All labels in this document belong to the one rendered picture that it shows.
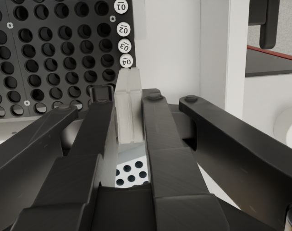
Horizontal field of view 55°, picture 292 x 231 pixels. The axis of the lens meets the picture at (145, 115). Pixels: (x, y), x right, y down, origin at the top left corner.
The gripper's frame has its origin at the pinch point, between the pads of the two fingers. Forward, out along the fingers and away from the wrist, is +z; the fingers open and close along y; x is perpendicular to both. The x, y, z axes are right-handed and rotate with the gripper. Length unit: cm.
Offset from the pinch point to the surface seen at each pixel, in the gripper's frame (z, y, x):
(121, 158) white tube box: 21.3, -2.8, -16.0
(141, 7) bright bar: 14.9, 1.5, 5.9
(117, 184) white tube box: 20.0, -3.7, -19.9
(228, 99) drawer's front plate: 7.1, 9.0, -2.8
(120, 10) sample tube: 8.4, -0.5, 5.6
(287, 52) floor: 102, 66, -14
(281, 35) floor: 102, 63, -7
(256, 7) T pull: 8.9, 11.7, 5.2
